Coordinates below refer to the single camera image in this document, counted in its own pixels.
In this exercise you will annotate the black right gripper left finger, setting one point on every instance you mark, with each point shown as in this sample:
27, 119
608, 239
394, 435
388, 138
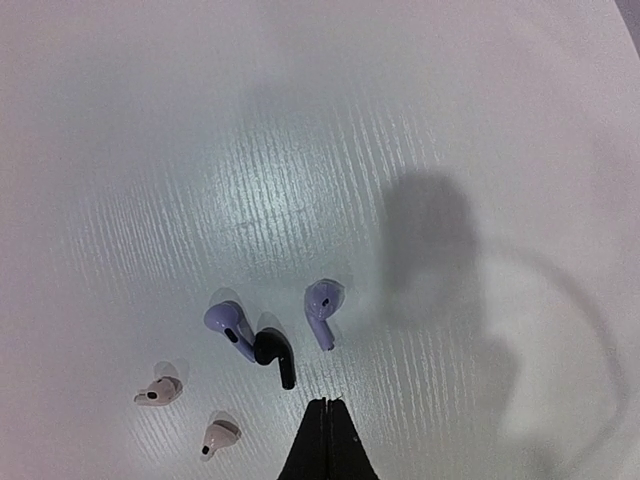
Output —
307, 458

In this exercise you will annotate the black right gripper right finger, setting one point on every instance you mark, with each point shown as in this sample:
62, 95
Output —
346, 456

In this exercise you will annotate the black earbud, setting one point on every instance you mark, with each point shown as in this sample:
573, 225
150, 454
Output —
272, 345

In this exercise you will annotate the pink earbud right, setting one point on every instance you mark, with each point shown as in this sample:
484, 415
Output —
220, 434

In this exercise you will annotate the pink earbud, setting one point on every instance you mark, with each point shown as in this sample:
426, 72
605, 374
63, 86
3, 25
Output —
220, 434
161, 392

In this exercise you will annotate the pink earbud left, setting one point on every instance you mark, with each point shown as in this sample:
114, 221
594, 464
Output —
161, 392

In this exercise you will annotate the purple earbud left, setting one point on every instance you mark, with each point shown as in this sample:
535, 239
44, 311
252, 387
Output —
228, 318

